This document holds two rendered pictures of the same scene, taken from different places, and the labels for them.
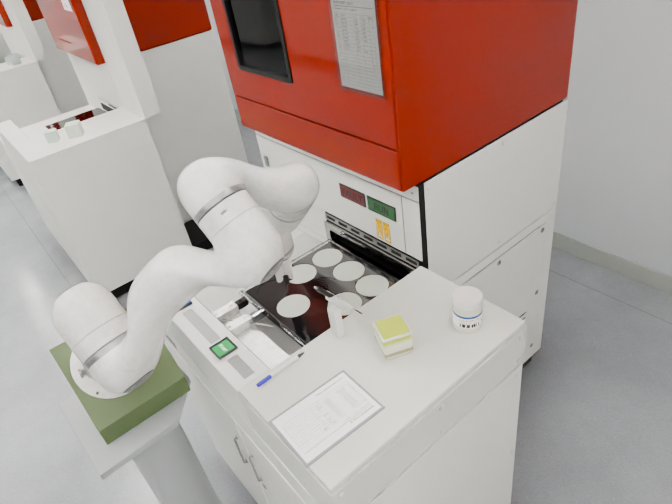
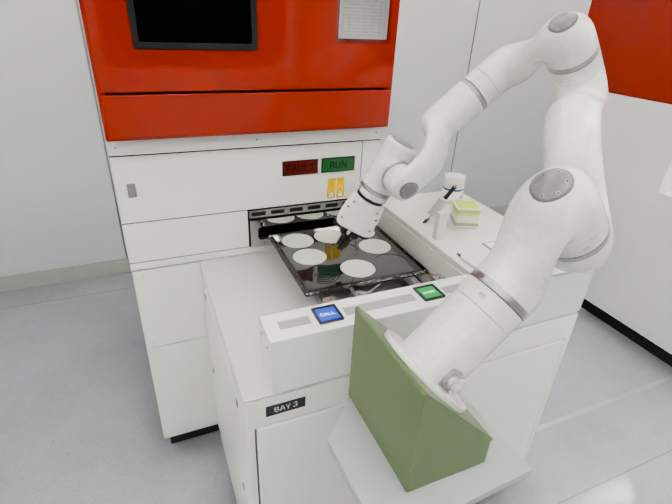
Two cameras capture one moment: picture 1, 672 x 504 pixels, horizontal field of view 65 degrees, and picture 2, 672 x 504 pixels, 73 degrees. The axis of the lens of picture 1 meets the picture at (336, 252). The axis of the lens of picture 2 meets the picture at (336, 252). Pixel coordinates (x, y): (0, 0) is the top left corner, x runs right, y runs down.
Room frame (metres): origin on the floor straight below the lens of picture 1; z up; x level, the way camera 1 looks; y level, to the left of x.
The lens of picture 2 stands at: (1.08, 1.26, 1.54)
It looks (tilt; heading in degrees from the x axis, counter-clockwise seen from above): 28 degrees down; 279
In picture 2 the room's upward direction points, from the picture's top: 3 degrees clockwise
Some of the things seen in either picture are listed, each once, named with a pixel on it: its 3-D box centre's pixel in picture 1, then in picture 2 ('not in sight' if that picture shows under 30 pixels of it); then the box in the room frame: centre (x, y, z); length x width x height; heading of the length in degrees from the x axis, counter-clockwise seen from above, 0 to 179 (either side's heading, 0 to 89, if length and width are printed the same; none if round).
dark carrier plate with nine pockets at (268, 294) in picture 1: (322, 288); (342, 251); (1.26, 0.06, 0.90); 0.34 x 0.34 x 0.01; 34
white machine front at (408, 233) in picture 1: (332, 202); (260, 194); (1.54, -0.02, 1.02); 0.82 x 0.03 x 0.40; 34
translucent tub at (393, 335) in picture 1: (393, 336); (465, 214); (0.90, -0.10, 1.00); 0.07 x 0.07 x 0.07; 10
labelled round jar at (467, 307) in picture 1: (467, 309); (453, 188); (0.94, -0.29, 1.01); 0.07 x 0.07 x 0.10
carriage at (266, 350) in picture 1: (254, 346); not in sight; (1.10, 0.27, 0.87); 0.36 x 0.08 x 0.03; 34
